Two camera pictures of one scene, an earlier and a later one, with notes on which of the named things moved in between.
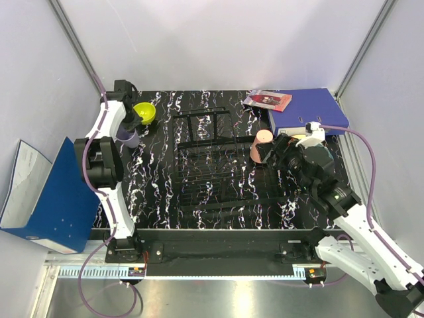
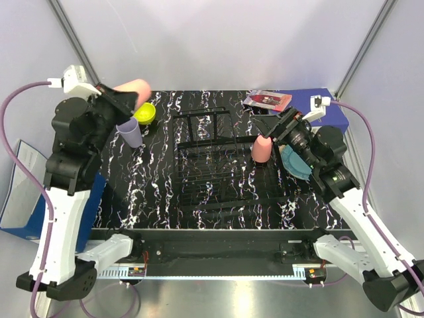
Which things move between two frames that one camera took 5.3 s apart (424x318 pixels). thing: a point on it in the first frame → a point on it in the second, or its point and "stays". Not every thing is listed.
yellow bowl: [146, 110] stays
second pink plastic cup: [263, 136] stays
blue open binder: [46, 202] stays
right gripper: [283, 145] → [289, 120]
